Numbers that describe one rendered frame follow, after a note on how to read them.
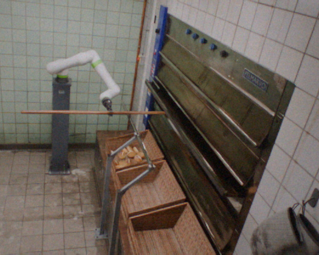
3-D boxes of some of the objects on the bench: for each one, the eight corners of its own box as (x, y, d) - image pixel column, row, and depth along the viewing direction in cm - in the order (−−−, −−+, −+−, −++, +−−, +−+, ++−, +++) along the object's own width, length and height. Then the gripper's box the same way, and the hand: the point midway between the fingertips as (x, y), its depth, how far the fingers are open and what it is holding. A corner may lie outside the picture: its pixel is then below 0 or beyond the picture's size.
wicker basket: (181, 226, 265) (188, 200, 254) (209, 286, 217) (220, 258, 205) (125, 231, 252) (129, 204, 240) (142, 297, 203) (149, 268, 191)
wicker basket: (146, 149, 367) (149, 129, 355) (160, 180, 319) (165, 156, 307) (104, 150, 353) (106, 129, 341) (113, 182, 305) (116, 158, 293)
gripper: (111, 96, 315) (116, 106, 295) (110, 110, 322) (114, 121, 302) (104, 96, 313) (107, 106, 293) (102, 110, 320) (106, 121, 300)
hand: (110, 112), depth 300 cm, fingers closed on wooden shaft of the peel, 3 cm apart
